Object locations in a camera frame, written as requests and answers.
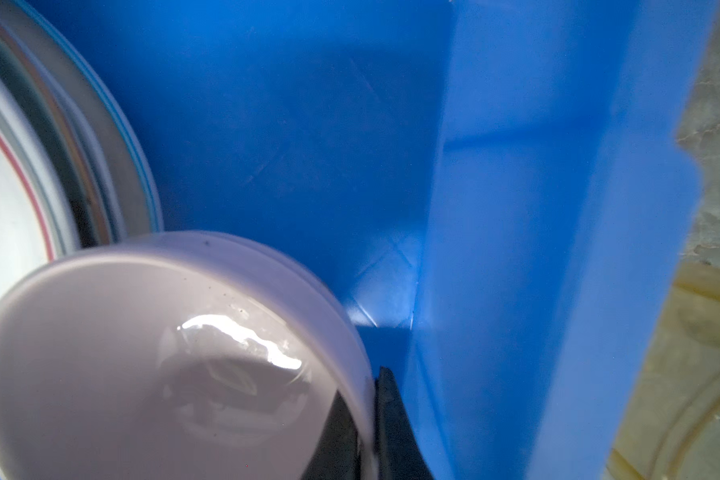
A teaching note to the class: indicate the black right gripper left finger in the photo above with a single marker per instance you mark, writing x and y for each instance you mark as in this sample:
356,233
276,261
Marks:
337,454

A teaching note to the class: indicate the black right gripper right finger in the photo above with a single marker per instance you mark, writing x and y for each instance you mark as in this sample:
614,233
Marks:
398,454

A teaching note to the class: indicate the purple top bowl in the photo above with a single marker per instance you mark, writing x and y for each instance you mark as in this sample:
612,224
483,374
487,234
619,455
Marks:
181,355

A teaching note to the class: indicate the green rimmed white plate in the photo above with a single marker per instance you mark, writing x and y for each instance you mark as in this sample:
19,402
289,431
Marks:
51,204

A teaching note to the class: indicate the blue plastic bin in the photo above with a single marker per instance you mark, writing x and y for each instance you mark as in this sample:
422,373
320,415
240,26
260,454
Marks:
490,189

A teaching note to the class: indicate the amber glass cup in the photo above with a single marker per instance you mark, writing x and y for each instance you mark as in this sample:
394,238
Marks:
671,428

